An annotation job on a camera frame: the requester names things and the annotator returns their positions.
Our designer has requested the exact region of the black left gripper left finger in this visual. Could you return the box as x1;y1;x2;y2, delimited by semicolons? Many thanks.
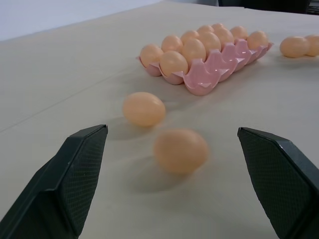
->
0;124;109;239

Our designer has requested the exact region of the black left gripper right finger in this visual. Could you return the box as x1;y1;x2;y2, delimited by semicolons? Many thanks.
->
237;126;319;239

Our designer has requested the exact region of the pink plastic egg tray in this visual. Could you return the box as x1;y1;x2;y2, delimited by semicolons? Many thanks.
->
136;38;274;96

